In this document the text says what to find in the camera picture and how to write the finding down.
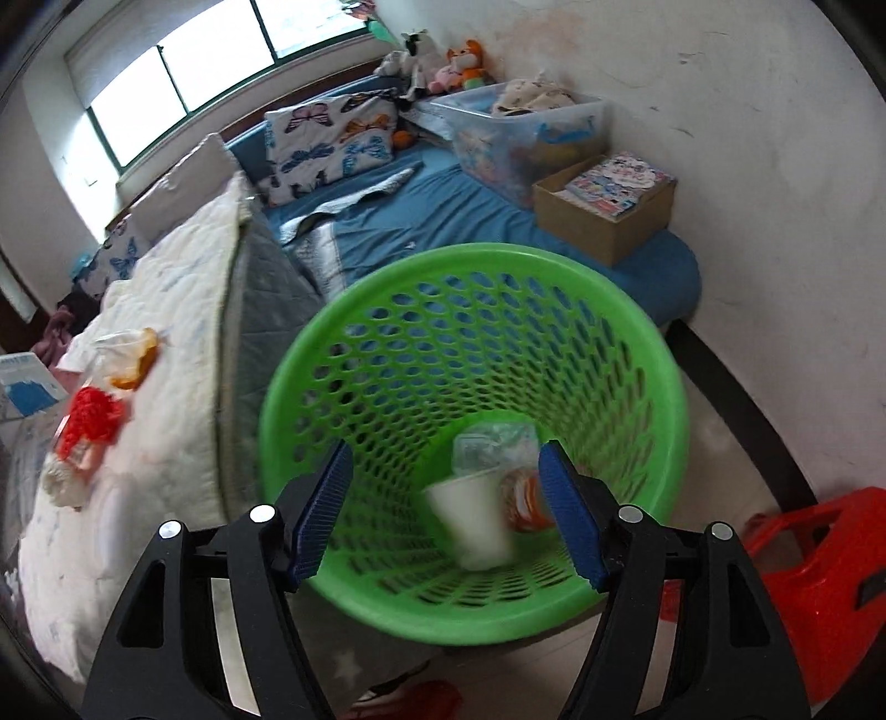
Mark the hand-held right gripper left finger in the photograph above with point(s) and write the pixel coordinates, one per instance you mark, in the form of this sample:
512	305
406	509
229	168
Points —
322	512

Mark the white paper cup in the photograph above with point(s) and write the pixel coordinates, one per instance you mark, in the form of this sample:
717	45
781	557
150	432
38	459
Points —
471	512

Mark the red slipper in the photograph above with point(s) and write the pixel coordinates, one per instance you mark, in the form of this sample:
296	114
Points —
415	700

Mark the black and white cow plush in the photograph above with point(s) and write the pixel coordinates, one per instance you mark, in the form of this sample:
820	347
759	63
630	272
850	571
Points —
419	62

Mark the clear plastic bag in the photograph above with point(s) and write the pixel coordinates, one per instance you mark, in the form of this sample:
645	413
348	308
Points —
491	443
107	346

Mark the small butterfly print pillow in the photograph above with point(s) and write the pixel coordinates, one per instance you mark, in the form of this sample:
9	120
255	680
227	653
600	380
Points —
121	256

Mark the green perforated plastic basket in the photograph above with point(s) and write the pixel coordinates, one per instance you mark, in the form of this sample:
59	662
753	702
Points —
484	266

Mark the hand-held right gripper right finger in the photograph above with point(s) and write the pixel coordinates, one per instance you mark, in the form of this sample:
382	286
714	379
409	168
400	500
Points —
571	512

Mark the colourful picture book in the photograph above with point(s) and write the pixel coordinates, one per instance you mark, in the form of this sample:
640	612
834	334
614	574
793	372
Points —
619	181

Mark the red crinkled wrapper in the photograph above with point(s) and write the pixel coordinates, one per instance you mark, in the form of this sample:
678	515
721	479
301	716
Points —
90	415

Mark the blue mattress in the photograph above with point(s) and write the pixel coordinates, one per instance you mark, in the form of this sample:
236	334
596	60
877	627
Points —
457	208

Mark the pink plush toy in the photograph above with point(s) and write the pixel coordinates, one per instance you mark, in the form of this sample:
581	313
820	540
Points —
443	81

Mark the pink cloth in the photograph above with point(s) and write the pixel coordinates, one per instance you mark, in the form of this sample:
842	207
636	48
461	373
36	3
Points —
54	336

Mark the orange fox plush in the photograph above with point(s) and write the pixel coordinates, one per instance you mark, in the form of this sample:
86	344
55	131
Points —
467	62

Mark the white quilt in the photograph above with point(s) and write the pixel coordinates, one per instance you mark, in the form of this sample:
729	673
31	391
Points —
173	291

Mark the patterned cloth bundle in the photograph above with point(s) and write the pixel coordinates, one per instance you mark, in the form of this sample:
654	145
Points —
533	95

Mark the clear plastic storage bin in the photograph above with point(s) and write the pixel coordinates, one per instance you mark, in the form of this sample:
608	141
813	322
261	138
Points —
484	149

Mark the grey striped blanket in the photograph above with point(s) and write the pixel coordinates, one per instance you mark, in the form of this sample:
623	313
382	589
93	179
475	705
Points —
332	242

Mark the green framed window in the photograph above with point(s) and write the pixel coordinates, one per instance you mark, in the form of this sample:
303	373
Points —
221	48

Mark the orange peel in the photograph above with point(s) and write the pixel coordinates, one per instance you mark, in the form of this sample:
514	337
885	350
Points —
142	356

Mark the brown cardboard box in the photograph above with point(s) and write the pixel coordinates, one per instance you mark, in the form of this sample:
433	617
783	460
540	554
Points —
595	232

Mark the black metal frame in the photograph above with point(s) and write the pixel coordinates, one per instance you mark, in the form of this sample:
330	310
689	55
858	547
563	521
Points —
740	408

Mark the white plush toy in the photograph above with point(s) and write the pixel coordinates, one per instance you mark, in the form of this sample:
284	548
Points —
391	64

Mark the small orange ball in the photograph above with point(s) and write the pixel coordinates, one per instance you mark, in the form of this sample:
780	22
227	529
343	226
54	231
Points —
402	139

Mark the red plastic stool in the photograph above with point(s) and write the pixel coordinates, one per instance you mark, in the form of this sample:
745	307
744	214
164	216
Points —
817	574

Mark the large butterfly print pillow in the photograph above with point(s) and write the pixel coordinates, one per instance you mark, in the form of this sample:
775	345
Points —
332	145

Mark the orange snack packet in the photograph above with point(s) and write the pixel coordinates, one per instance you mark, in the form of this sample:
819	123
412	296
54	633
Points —
526	502

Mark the white crumpled wrapper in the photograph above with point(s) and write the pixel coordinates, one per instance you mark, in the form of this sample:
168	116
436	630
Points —
62	481

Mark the blue and white box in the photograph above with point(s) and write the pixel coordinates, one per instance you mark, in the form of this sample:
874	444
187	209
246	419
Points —
24	388

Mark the white pillow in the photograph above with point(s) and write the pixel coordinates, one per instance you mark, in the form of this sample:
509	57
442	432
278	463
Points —
187	176

